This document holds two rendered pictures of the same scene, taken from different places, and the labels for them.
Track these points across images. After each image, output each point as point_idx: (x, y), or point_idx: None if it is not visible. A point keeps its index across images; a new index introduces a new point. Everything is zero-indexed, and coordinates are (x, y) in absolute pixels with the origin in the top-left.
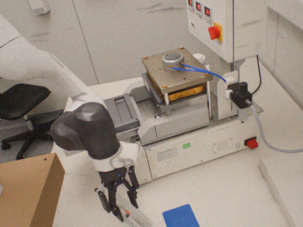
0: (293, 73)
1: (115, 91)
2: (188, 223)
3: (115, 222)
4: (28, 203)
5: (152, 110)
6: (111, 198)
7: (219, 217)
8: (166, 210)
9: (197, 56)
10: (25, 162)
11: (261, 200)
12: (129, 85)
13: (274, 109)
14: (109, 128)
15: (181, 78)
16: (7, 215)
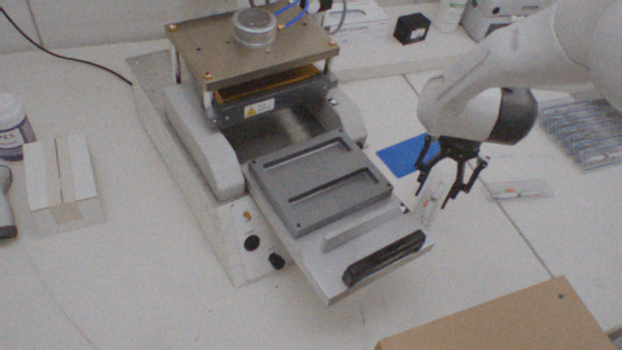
0: (117, 7)
1: None
2: (402, 152)
3: (433, 230)
4: (515, 312)
5: (263, 145)
6: (464, 172)
7: (384, 124)
8: (392, 174)
9: (6, 101)
10: None
11: (350, 91)
12: (215, 163)
13: None
14: None
15: (304, 27)
16: (553, 338)
